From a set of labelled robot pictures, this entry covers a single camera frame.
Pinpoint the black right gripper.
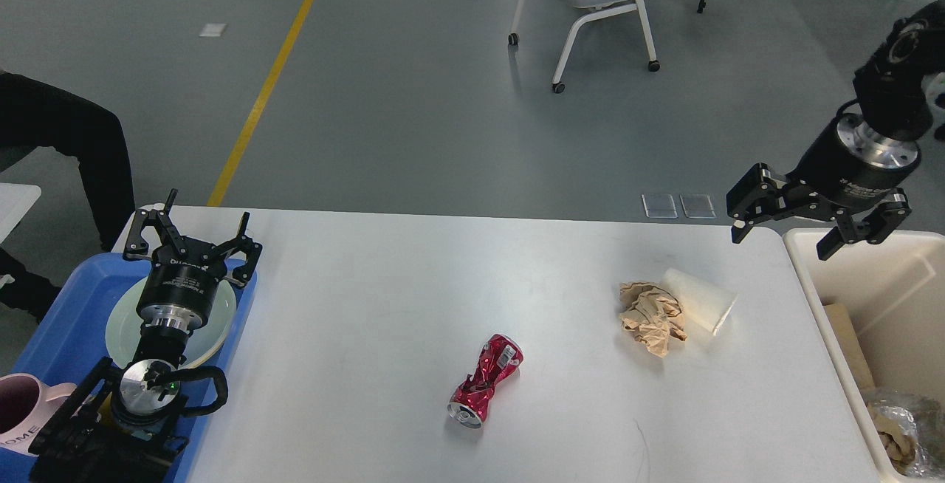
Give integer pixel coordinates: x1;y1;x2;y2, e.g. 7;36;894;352
726;114;921;261

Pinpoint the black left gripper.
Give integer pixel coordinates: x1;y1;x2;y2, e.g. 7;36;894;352
123;189;264;335

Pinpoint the green plate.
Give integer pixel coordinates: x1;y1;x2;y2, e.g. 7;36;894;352
105;278;238;369

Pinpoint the brown paper bag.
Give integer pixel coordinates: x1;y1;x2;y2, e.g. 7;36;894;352
823;304;876;390

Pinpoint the brown paper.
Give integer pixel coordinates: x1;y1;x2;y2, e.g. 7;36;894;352
619;281;688;358
867;408;917;473

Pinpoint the pink HOME mug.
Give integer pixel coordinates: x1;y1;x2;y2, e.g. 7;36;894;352
1;373;77;457

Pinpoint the clear plastic wrap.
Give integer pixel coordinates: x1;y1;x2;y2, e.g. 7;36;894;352
860;388;944;479

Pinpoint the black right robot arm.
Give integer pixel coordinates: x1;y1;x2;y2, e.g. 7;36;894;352
726;1;944;261

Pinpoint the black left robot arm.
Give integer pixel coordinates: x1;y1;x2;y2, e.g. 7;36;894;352
28;190;263;482

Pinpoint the beige plastic bin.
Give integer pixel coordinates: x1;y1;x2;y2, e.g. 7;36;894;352
783;228;944;482

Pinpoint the dark seated figure left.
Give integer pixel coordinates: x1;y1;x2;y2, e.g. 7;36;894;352
0;72;136;321

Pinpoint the crushed red soda can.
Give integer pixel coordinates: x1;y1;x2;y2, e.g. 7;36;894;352
447;334;524;429

